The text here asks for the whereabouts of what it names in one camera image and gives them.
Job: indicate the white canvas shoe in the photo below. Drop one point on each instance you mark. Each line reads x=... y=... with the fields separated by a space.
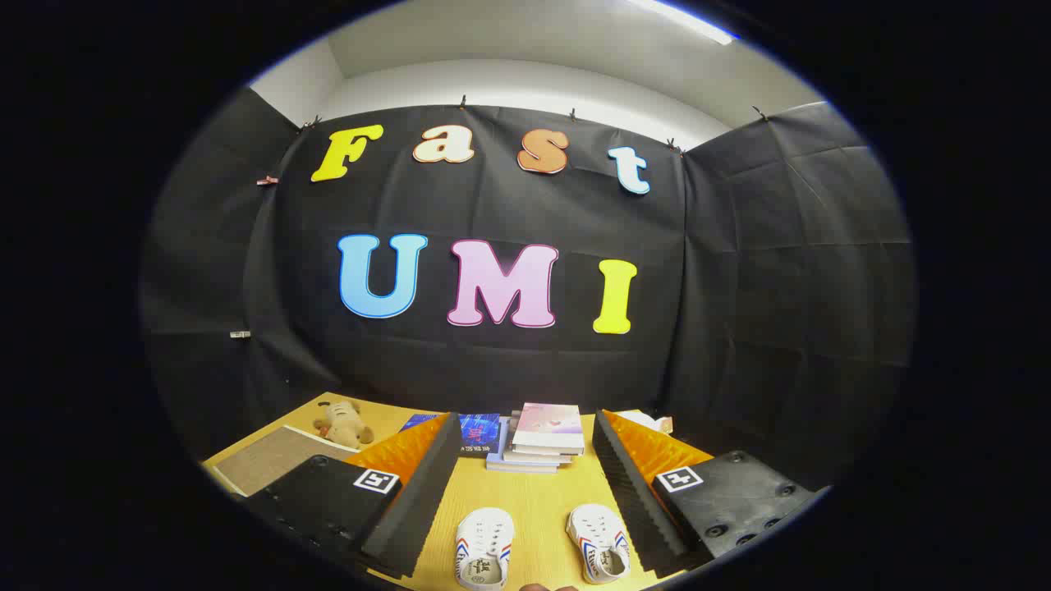
x=598 y=542
x=484 y=542

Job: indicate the light blue book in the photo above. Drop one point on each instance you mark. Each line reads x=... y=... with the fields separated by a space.
x=513 y=465

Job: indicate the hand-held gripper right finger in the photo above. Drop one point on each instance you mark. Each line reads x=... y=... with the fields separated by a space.
x=636 y=492

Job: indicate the black backdrop cloth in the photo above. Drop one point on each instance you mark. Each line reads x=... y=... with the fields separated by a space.
x=739 y=287

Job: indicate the dark blue book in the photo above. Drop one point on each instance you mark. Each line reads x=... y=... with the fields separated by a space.
x=480 y=431

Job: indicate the white plush toy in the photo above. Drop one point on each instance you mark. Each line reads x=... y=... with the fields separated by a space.
x=644 y=421

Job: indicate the white paperback book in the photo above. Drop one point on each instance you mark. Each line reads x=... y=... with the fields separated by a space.
x=534 y=457

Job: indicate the brown plush dog toy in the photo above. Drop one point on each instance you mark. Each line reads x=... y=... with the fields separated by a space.
x=343 y=424

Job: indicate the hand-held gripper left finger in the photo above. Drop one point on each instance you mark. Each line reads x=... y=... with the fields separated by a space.
x=415 y=501

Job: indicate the beige fabric storage box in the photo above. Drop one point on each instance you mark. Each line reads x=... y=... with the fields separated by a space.
x=275 y=460

